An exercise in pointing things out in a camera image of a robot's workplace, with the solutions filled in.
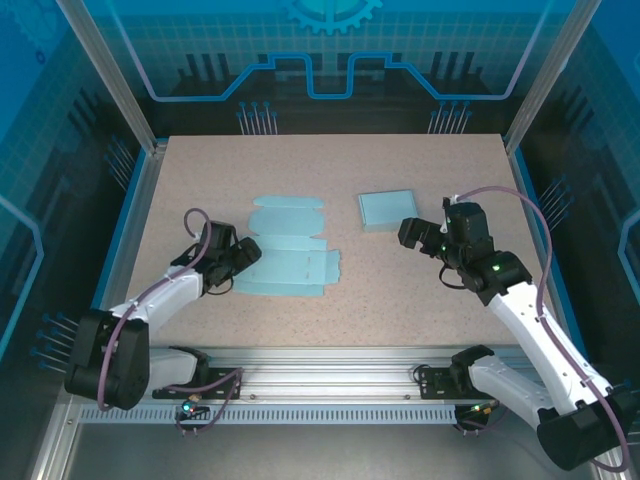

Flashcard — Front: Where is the small LED connector board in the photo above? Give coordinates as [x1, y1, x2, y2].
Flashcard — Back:
[457, 399, 501, 419]
[174, 397, 209, 419]

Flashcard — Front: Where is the aluminium table side rail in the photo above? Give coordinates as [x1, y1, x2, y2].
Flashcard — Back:
[82, 142, 171, 364]

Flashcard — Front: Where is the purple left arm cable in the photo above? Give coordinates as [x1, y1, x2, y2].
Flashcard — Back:
[97, 207, 249, 439]

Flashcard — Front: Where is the aluminium frame rail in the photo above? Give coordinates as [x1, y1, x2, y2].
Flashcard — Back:
[62, 344, 604, 404]

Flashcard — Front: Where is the aluminium frame leg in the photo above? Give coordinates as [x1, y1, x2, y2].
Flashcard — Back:
[28, 399, 82, 480]

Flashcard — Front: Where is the grey metal lower panel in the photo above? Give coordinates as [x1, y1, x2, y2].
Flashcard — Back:
[64, 422, 601, 480]

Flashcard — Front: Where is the aluminium frame post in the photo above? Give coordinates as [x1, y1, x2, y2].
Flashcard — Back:
[502, 0, 601, 154]
[54, 0, 169, 156]

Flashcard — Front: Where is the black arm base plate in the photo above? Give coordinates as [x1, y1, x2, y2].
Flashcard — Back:
[152, 367, 245, 401]
[417, 366, 511, 400]

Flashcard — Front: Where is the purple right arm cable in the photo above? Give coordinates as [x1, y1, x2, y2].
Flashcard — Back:
[452, 184, 632, 474]

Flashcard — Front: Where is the blue table side trim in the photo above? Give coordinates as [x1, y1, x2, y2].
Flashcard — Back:
[82, 149, 151, 321]
[508, 147, 591, 364]

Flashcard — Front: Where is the white slotted cable duct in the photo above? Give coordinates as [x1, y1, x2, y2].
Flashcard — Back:
[79, 403, 459, 426]

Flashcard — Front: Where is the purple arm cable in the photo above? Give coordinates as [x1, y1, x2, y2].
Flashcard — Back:
[97, 207, 249, 439]
[452, 184, 632, 474]

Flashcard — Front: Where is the light blue paper box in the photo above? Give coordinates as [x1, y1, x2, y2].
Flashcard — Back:
[356, 188, 419, 234]
[230, 194, 344, 300]

